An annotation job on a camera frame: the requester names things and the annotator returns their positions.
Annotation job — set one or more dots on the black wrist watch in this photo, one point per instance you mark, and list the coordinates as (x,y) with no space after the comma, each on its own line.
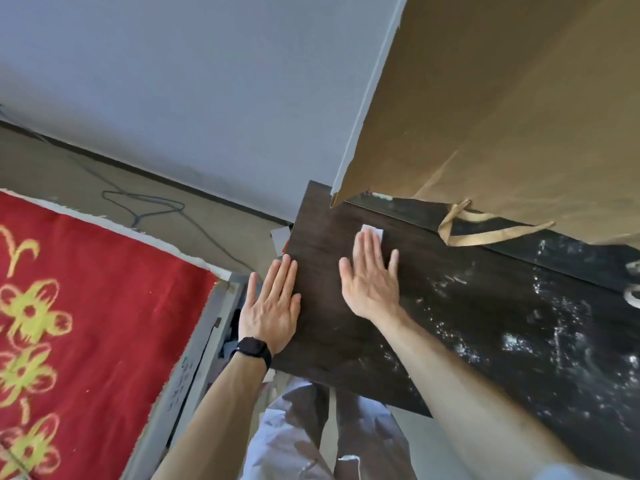
(252,349)

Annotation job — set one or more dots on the person's right hand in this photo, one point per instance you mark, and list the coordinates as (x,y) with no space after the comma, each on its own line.
(371,289)

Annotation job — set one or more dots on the person's left thumb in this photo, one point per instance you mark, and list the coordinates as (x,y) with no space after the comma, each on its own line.
(296,305)

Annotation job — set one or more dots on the small white paper piece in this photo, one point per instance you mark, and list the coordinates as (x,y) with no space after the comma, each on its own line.
(376,231)

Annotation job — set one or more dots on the brown paper bag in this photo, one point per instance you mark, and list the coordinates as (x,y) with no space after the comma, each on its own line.
(490,94)

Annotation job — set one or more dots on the red blanket with yellow flowers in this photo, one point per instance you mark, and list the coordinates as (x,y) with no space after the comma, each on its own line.
(85,334)

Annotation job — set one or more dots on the person's left little finger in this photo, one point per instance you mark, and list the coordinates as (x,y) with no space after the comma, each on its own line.
(253,290)

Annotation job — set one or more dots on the person's right forearm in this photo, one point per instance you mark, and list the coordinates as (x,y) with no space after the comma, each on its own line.
(460,394)

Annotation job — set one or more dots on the grey metal bed frame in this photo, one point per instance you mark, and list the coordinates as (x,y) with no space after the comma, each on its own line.
(200,354)

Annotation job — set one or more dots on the white and orange box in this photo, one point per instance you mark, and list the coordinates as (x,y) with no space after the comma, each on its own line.
(280,239)

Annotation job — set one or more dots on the person's left hand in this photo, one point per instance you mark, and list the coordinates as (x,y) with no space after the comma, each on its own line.
(269,317)

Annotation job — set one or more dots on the person's right thumb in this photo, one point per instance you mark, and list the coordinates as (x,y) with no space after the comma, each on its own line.
(347,277)

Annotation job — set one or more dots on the person's right middle finger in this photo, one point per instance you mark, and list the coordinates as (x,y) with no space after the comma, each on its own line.
(370,249)

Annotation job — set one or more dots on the light patterned trousers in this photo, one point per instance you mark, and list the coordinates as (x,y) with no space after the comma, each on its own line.
(295,434)

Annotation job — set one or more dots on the person's left middle finger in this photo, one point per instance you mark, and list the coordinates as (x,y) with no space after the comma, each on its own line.
(281,274)

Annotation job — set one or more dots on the person's right little finger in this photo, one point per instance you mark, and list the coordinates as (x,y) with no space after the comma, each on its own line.
(393,265)

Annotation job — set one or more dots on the person's left forearm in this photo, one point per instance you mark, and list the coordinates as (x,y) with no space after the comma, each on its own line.
(220,419)

